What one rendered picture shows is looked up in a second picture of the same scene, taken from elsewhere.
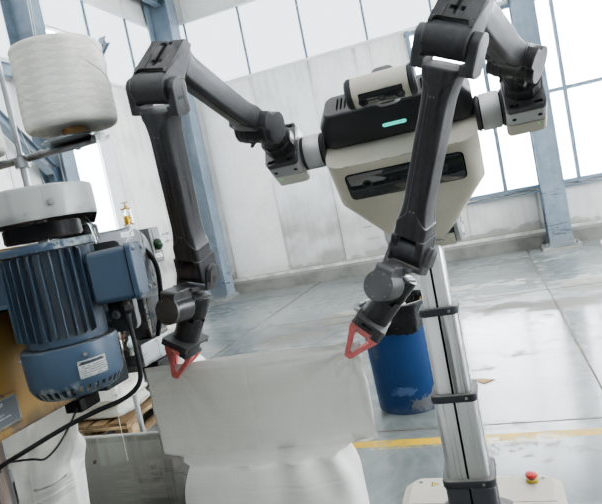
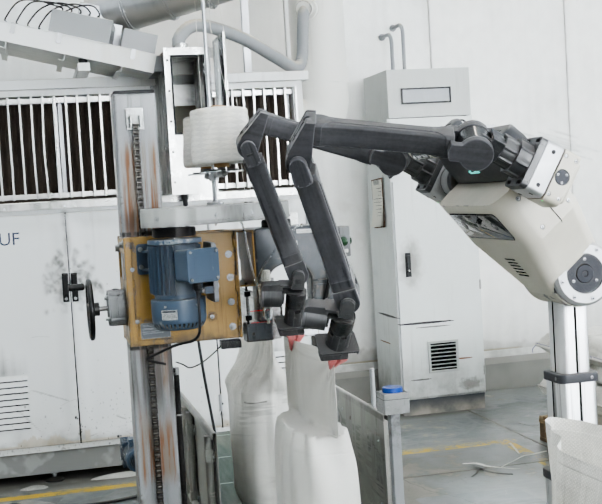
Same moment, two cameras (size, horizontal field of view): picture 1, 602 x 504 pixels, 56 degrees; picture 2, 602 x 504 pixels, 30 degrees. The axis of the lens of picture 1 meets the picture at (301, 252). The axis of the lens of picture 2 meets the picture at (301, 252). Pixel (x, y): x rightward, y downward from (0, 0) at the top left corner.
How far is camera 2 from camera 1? 2.45 m
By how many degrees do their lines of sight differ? 58
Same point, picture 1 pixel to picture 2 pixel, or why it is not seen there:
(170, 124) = (251, 170)
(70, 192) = (168, 214)
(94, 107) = (214, 156)
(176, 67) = (252, 133)
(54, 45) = (198, 117)
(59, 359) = (155, 306)
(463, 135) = (493, 199)
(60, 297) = (161, 272)
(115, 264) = (182, 260)
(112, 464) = (355, 424)
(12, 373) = not seen: hidden behind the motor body
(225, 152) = not seen: outside the picture
